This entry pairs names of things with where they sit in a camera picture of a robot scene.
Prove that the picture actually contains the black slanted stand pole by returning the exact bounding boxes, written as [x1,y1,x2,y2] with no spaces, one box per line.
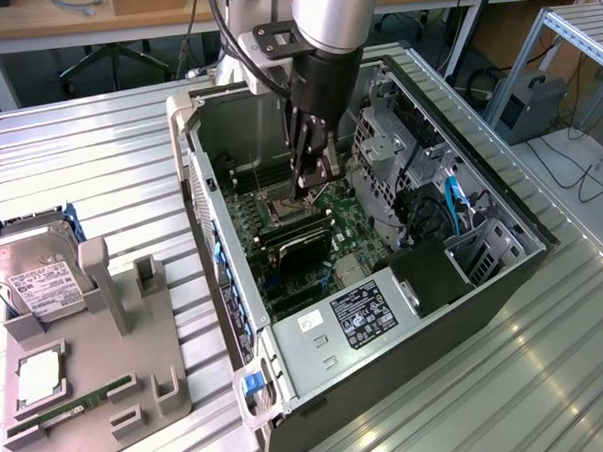
[441,0,505,81]

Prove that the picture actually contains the black office chair base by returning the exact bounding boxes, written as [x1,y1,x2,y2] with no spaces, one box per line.
[55,38,174,96]

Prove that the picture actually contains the grey plastic parts rack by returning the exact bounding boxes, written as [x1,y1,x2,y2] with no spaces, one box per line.
[0,233,197,452]

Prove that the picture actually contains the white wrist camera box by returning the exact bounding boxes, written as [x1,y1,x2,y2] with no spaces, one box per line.
[236,20,321,98]

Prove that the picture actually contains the blue disk caddy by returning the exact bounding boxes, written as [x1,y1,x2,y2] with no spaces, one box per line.
[0,202,88,250]

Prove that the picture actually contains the blue case latch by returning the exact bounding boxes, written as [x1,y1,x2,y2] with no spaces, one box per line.
[240,371,266,396]

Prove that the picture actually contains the black low-profile graphics card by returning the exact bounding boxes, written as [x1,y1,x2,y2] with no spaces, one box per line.
[274,227,334,274]

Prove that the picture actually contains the RAM stick with white label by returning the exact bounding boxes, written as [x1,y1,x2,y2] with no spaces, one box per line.
[255,212,336,249]

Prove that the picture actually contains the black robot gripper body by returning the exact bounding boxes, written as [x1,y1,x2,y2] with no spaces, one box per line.
[286,47,369,137]

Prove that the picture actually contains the CPU socket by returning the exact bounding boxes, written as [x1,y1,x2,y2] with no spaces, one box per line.
[263,183,312,225]

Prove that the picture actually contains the black wire bundle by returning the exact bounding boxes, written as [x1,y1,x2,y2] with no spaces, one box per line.
[392,185,497,248]

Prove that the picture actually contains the metal disk bay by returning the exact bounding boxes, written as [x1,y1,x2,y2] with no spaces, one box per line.
[441,215,536,289]

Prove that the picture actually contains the black plastic shroud box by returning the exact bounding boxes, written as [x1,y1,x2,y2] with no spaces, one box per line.
[386,238,477,319]

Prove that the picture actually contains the green motherboard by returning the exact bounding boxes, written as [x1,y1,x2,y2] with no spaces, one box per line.
[221,146,396,324]

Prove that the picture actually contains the metal drive cage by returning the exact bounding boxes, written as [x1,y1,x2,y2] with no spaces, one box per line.
[347,63,464,250]

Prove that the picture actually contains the silver CPU chip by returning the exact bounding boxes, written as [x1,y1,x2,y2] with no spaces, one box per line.
[16,354,66,405]

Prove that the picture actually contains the silver chipset heatsink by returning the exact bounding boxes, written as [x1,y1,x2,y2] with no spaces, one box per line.
[332,255,370,287]

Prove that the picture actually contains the grey case handle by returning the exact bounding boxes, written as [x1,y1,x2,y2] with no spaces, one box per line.
[165,91,209,184]
[230,359,285,433]

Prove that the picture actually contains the thin metal locking lever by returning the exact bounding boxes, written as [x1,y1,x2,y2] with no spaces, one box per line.
[250,152,267,199]

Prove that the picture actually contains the grey control box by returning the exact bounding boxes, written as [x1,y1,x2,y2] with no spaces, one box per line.
[494,68,572,146]

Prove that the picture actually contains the black cables on white table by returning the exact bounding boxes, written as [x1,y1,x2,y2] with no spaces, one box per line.
[524,125,603,208]

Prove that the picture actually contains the grey hanging cable with plug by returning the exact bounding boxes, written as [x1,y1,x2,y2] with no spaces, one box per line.
[174,0,211,81]

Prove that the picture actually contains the aluminium profile frame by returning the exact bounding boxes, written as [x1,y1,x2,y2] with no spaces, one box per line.
[476,2,603,134]

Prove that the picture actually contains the open black PC case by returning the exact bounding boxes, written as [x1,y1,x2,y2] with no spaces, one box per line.
[163,34,568,452]

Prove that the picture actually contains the silver hard disk drive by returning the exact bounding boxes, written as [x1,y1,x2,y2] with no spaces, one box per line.
[0,217,100,328]

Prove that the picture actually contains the blue SATA wire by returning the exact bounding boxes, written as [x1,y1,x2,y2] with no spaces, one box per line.
[443,176,466,239]

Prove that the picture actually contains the wooden desk with white frame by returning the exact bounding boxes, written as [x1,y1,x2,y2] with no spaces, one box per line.
[0,0,227,113]

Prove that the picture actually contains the green RAM stick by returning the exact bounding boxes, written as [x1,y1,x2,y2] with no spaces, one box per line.
[5,383,134,434]

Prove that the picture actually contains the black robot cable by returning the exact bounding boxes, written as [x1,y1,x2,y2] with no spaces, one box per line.
[206,0,297,105]

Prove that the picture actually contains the silver power supply unit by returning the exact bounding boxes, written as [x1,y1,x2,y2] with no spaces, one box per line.
[268,273,423,403]

